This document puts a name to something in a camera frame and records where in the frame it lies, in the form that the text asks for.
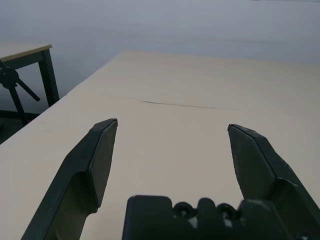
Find black tripod stand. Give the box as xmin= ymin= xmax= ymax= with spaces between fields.
xmin=0 ymin=59 xmax=41 ymax=127

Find beige side table black legs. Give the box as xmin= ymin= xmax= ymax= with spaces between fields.
xmin=0 ymin=43 xmax=60 ymax=109

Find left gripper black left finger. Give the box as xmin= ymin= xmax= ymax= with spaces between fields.
xmin=21 ymin=118 xmax=119 ymax=240

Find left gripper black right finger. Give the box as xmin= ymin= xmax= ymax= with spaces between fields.
xmin=227 ymin=123 xmax=320 ymax=240

